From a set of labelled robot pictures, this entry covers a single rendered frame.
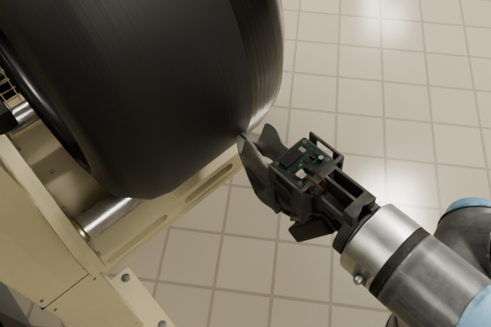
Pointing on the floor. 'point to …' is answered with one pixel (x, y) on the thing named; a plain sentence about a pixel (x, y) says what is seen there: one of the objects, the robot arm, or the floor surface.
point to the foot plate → (139, 300)
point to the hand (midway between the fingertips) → (245, 142)
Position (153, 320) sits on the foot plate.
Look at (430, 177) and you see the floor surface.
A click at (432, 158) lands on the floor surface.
